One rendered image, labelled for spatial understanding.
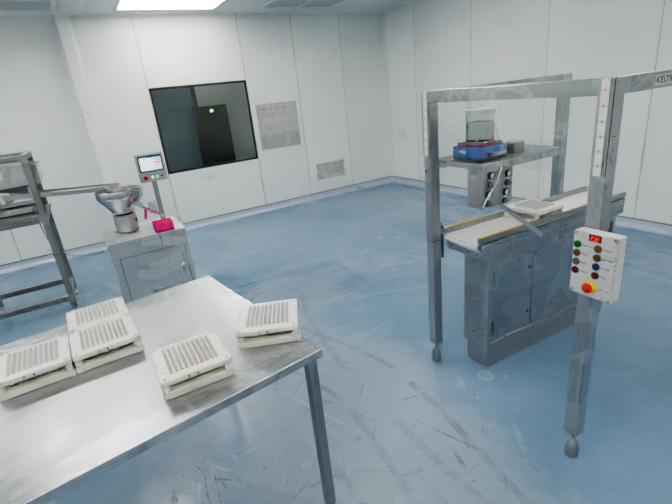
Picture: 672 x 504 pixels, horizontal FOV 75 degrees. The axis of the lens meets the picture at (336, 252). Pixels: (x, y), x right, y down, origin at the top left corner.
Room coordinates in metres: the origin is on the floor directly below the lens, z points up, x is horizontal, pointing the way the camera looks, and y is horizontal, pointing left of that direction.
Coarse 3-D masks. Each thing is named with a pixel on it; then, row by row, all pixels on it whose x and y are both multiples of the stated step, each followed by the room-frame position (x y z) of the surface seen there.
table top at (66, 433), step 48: (192, 288) 2.15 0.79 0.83; (48, 336) 1.78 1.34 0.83; (144, 336) 1.68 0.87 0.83; (192, 336) 1.64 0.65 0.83; (96, 384) 1.36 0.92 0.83; (144, 384) 1.33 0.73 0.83; (240, 384) 1.27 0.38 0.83; (0, 432) 1.15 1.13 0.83; (48, 432) 1.13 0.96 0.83; (96, 432) 1.10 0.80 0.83; (144, 432) 1.08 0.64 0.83; (0, 480) 0.95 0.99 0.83; (48, 480) 0.93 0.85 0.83
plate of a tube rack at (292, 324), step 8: (256, 304) 1.73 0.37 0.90; (264, 304) 1.72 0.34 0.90; (272, 304) 1.71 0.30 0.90; (280, 304) 1.71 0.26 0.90; (288, 304) 1.70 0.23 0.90; (296, 304) 1.69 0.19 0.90; (240, 312) 1.67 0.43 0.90; (272, 312) 1.64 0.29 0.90; (280, 312) 1.63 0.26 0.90; (288, 312) 1.62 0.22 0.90; (296, 312) 1.61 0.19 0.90; (240, 320) 1.60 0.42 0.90; (288, 320) 1.55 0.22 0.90; (296, 320) 1.55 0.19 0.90; (240, 328) 1.53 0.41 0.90; (248, 328) 1.52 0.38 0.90; (256, 328) 1.52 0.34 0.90; (264, 328) 1.51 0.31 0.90; (272, 328) 1.50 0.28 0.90; (280, 328) 1.50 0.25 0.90; (288, 328) 1.50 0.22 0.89; (296, 328) 1.51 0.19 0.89; (240, 336) 1.49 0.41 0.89
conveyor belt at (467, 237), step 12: (564, 204) 2.77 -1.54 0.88; (576, 204) 2.74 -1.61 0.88; (468, 228) 2.49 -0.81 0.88; (480, 228) 2.47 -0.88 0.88; (492, 228) 2.45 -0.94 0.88; (504, 228) 2.42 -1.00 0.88; (528, 228) 2.39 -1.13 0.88; (456, 240) 2.35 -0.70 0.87; (468, 240) 2.29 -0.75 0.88; (492, 240) 2.26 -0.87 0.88
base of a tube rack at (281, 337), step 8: (256, 336) 1.53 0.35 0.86; (264, 336) 1.53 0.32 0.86; (272, 336) 1.52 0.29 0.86; (280, 336) 1.51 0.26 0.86; (288, 336) 1.51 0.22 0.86; (296, 336) 1.51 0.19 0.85; (240, 344) 1.49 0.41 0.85; (248, 344) 1.49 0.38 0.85; (256, 344) 1.50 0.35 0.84; (264, 344) 1.50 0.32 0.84
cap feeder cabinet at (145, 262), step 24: (120, 240) 3.49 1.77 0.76; (144, 240) 3.52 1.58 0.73; (168, 240) 3.61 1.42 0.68; (120, 264) 3.41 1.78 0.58; (144, 264) 3.49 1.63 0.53; (168, 264) 3.58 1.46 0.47; (192, 264) 3.68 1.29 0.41; (120, 288) 3.40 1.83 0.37; (144, 288) 3.47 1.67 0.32; (168, 288) 3.57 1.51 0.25
